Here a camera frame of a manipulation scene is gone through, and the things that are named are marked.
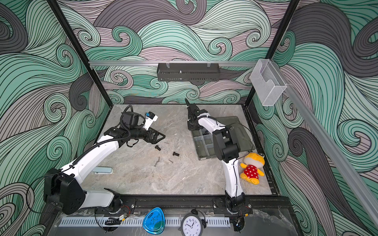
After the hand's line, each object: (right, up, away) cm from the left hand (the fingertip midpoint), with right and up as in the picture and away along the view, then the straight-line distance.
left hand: (159, 132), depth 79 cm
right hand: (+19, +1, +22) cm, 29 cm away
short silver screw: (+6, -20, +10) cm, 23 cm away
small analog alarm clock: (+17, -41, -12) cm, 47 cm away
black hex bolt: (-4, -12, +16) cm, 21 cm away
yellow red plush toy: (+52, -17, +3) cm, 55 cm away
